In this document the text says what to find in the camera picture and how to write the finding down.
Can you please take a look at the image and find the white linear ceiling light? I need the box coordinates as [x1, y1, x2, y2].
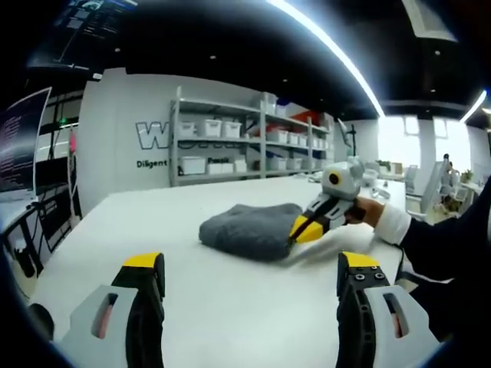
[266, 0, 386, 118]
[459, 90, 489, 124]

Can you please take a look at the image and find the grey metal shelving rack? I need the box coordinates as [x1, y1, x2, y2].
[168, 86, 337, 188]

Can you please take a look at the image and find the white ceiling air vent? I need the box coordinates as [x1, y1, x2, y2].
[401, 0, 458, 41]

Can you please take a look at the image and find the black desk frame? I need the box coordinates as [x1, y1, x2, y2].
[0, 187, 84, 281]

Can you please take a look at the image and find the person's right hand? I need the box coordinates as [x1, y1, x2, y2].
[344, 197, 386, 231]

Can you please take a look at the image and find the dark large display screen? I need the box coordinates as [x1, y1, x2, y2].
[30, 0, 139, 72]

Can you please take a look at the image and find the group of white storage boxes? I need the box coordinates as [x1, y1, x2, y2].
[180, 91, 334, 176]

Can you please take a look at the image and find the curved monitor with text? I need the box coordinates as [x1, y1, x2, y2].
[0, 87, 53, 195]

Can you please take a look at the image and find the thin gripper cable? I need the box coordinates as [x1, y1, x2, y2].
[397, 243, 407, 284]

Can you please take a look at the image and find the grey towel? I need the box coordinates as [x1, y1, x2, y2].
[198, 202, 304, 264]

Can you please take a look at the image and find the black desk monitor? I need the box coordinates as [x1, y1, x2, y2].
[36, 159, 72, 189]

